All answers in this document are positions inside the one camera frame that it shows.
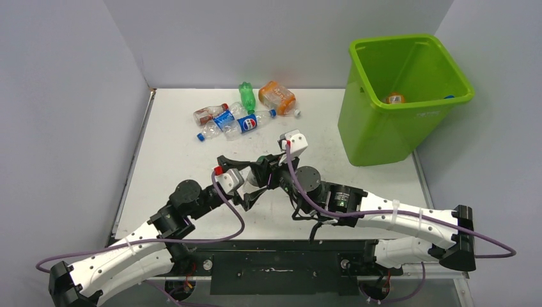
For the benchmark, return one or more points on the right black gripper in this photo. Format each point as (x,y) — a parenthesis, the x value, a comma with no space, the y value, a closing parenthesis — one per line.
(275,166)

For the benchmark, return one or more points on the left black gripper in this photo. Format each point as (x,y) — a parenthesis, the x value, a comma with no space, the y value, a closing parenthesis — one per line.
(248,197)

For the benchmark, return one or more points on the pepsi bottle blue cap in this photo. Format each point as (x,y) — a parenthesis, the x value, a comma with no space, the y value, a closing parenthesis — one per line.
(248,123)

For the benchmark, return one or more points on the blue label crushed bottle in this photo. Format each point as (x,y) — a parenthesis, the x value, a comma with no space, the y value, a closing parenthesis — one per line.
(215,127)

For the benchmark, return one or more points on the small orange juice bottle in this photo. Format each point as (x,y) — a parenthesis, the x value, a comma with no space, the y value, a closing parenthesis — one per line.
(395,98)

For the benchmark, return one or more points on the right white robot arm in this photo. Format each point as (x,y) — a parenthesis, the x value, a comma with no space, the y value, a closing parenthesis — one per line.
(442,236)

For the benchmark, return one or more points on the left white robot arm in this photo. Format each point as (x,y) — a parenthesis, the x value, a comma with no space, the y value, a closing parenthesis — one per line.
(156,246)

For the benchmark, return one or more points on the green plastic bin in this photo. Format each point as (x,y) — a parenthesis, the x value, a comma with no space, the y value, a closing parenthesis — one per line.
(417,66)

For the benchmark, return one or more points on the green soda bottle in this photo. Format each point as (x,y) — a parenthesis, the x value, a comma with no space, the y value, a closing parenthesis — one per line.
(248,99)

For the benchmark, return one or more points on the large orange tea bottle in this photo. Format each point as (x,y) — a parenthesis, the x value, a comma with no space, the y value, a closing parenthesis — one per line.
(276,96)

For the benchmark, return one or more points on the crushed red label bottle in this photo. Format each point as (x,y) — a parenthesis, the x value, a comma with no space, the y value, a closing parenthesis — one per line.
(204,115)

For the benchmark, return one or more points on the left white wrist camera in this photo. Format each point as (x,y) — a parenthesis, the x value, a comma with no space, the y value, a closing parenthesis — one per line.
(229,181)

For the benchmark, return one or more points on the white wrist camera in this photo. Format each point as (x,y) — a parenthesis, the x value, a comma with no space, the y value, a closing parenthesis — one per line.
(296,140)
(229,181)

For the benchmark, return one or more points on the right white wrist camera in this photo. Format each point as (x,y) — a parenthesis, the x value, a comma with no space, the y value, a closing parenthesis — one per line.
(296,140)

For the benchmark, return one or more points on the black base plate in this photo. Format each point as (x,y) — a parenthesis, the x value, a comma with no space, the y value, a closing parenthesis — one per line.
(278,267)

